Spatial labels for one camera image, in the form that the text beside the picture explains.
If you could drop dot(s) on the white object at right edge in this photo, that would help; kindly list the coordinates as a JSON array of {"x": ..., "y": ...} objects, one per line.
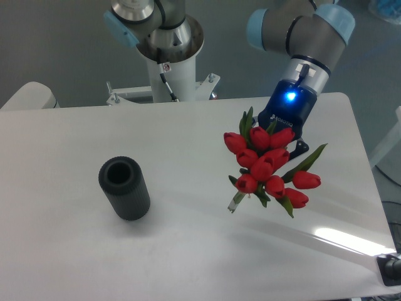
[{"x": 386, "y": 144}]

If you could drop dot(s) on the clear bag with blue items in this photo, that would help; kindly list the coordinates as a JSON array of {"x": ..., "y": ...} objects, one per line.
[{"x": 387, "y": 10}]

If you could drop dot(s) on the white rounded furniture piece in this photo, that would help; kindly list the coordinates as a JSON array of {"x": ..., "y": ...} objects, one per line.
[{"x": 31, "y": 96}]

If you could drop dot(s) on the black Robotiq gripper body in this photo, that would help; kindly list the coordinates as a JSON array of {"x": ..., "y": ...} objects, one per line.
[{"x": 290, "y": 106}]

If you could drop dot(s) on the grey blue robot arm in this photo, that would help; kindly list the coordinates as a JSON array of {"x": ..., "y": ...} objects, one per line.
[{"x": 313, "y": 33}]

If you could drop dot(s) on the black clamp at table corner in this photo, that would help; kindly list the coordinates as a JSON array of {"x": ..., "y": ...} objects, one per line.
[{"x": 389, "y": 266}]

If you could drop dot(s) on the black ribbed cylindrical vase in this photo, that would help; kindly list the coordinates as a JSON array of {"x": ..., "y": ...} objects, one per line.
[{"x": 122, "y": 181}]

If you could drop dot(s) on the red tulip bouquet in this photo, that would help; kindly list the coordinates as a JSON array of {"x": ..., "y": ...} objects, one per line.
[{"x": 260, "y": 154}]

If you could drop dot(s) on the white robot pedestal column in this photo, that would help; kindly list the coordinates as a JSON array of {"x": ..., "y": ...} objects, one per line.
[{"x": 170, "y": 54}]

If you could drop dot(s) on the white pedestal base frame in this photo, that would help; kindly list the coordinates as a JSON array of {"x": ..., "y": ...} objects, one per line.
[{"x": 203, "y": 91}]

